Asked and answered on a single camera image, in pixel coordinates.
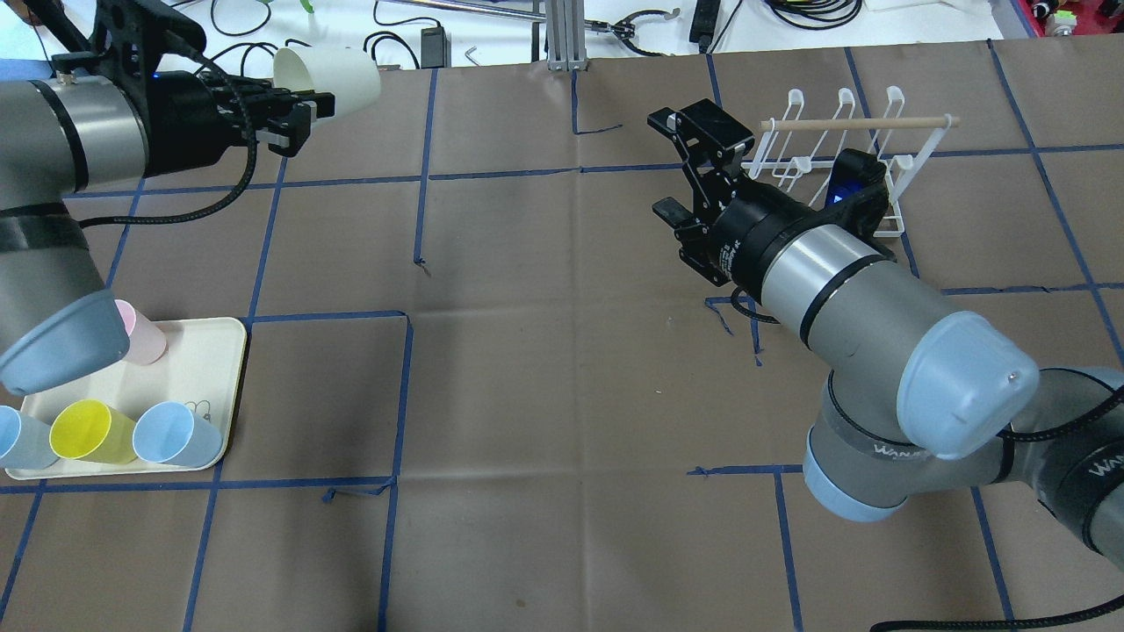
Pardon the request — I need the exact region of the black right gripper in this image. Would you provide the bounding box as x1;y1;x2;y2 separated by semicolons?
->
649;99;822;303

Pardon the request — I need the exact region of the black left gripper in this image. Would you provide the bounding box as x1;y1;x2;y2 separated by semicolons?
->
136;71;336;172

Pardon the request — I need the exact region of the white ikea cup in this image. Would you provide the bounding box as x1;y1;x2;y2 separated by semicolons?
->
272;47;382;116

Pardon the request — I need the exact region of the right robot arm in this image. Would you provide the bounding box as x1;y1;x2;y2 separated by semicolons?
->
649;99;1123;565

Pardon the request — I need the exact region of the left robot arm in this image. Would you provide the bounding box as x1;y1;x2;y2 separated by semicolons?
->
3;71;337;396

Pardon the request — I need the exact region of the pink cup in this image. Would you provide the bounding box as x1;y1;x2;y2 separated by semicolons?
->
115;299;167;365

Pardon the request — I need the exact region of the light blue cup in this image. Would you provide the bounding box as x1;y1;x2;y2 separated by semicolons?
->
1;406;58;470
132;401;223;468

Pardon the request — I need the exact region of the yellow cup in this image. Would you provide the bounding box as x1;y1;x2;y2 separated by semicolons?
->
49;399;138;464

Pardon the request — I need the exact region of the black power adapter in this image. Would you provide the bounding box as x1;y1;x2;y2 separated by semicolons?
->
419;25;452;67

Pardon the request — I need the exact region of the cream plastic tray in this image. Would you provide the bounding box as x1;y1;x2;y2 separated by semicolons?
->
20;317;248;470

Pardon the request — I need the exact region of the white wire cup rack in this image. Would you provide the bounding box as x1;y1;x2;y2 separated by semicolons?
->
742;85;961;238

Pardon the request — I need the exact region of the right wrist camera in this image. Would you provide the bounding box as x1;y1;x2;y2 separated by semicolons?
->
822;148;891;249

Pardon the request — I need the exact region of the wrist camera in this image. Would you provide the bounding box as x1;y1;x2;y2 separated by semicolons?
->
822;148;891;249
53;0;207;80

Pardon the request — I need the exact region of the aluminium frame post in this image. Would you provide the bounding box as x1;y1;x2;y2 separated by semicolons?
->
544;0;587;72

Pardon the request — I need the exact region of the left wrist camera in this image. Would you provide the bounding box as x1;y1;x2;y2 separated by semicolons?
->
53;0;207;80

